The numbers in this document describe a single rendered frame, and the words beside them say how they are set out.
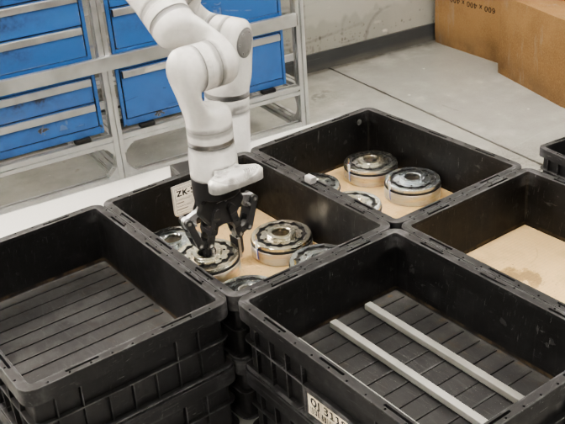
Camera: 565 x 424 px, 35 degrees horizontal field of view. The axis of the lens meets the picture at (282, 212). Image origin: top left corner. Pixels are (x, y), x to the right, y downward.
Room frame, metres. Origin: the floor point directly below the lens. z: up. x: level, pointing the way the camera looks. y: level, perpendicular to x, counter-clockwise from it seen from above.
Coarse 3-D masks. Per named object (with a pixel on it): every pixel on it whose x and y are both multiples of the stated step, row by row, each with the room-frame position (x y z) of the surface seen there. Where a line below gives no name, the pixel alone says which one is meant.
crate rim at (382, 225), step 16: (256, 160) 1.47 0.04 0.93; (176, 176) 1.43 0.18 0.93; (288, 176) 1.39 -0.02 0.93; (128, 192) 1.38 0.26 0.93; (144, 192) 1.38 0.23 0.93; (320, 192) 1.32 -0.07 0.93; (112, 208) 1.33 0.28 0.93; (352, 208) 1.26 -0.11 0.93; (384, 224) 1.20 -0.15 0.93; (160, 240) 1.21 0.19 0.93; (352, 240) 1.16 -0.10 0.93; (176, 256) 1.15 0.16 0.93; (320, 256) 1.12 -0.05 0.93; (288, 272) 1.08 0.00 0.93; (224, 288) 1.05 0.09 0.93; (256, 288) 1.05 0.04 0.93
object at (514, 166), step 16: (352, 112) 1.66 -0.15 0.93; (368, 112) 1.67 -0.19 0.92; (384, 112) 1.65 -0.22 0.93; (320, 128) 1.60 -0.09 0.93; (416, 128) 1.56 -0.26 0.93; (272, 144) 1.54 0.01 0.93; (464, 144) 1.47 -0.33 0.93; (272, 160) 1.47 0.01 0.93; (496, 160) 1.40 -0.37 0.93; (496, 176) 1.34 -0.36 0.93; (336, 192) 1.32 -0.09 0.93; (464, 192) 1.28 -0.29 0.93; (368, 208) 1.26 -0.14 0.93; (432, 208) 1.24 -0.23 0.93; (400, 224) 1.20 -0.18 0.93
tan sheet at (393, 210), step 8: (336, 176) 1.59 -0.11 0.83; (344, 184) 1.55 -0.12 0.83; (368, 192) 1.51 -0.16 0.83; (376, 192) 1.50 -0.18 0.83; (448, 192) 1.48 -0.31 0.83; (384, 200) 1.47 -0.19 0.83; (384, 208) 1.44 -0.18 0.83; (392, 208) 1.44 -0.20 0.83; (400, 208) 1.43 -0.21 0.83; (408, 208) 1.43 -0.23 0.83; (416, 208) 1.43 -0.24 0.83; (392, 216) 1.41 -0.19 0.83; (400, 216) 1.40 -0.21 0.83
